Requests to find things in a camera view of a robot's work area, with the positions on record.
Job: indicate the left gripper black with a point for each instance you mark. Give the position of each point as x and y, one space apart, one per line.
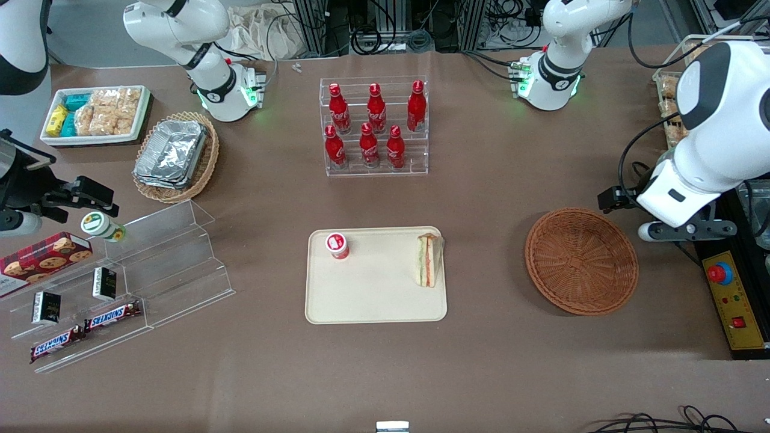
613 199

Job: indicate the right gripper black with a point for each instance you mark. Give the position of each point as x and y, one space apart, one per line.
25 184

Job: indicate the triangle sandwich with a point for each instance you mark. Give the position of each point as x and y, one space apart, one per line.
428 261

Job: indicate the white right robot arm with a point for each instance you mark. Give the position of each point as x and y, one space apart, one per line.
180 24

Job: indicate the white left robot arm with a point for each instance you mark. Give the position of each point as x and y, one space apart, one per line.
722 120

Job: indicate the round brown wicker basket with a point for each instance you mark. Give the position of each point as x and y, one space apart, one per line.
580 261

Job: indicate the aluminium foil tray stack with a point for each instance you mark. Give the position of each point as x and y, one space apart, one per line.
171 150

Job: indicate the oval wicker basket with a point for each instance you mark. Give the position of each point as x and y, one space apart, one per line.
207 162

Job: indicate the beige plastic tray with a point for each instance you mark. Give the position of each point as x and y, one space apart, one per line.
373 288

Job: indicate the green capped white bottle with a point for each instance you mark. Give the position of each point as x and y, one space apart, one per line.
99 225

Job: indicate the teal snack packet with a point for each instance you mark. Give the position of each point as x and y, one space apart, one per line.
76 102
69 125

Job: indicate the rice cracker bag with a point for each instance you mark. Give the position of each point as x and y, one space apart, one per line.
129 101
86 120
103 98
111 122

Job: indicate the yellow snack packet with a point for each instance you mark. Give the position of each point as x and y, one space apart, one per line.
57 120

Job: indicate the red tartan cookie box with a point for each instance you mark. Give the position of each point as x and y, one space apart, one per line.
42 261

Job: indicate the white snack bin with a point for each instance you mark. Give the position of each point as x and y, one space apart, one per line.
143 117

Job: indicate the small black box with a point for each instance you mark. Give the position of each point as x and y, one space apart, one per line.
104 284
46 308

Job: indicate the clear acrylic stepped shelf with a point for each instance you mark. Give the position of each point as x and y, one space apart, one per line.
174 270

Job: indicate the snickers bar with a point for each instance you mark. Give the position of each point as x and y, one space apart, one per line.
113 316
57 344

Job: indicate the yellow emergency stop control box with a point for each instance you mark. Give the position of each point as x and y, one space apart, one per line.
737 300

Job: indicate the black side stand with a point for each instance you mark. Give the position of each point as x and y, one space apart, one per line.
758 270

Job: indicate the clear acrylic bottle rack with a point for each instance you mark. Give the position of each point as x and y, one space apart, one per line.
415 162

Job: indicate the red cola bottle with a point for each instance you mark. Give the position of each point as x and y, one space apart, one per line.
395 149
334 149
369 147
416 108
376 111
340 111

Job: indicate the beige cloth bag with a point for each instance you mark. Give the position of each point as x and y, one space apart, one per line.
258 30

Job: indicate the red white capped cup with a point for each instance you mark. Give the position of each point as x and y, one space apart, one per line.
337 245

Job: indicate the white block at table edge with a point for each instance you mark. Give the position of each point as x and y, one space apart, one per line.
392 427

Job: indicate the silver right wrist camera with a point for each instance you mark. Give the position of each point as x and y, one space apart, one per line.
18 224

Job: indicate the aluminium frame post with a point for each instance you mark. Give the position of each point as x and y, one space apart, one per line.
310 27
473 24

